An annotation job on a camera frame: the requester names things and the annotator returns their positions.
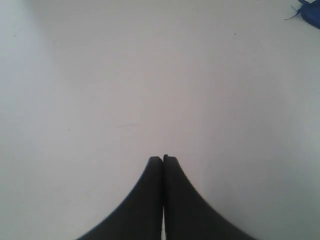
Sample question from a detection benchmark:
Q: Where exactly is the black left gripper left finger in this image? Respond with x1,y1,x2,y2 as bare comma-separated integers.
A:
80,156,163,240

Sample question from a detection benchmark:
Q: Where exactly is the blue towel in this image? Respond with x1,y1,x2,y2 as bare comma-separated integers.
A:
286,0,320,29

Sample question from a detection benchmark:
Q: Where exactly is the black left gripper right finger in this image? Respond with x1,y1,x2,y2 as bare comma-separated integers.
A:
163,155,252,240

